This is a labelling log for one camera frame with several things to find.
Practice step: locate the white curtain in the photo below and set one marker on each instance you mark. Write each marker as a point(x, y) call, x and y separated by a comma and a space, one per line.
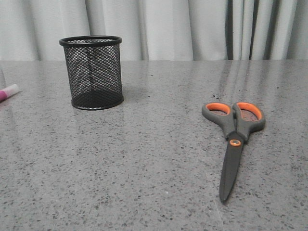
point(158, 29)

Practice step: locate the black mesh pen cup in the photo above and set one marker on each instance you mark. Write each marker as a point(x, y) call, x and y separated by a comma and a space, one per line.
point(94, 71)

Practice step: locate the pink pen with clear cap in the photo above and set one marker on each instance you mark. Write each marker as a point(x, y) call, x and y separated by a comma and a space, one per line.
point(8, 92)

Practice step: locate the grey orange scissors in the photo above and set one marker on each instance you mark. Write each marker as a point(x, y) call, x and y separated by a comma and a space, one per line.
point(237, 123)

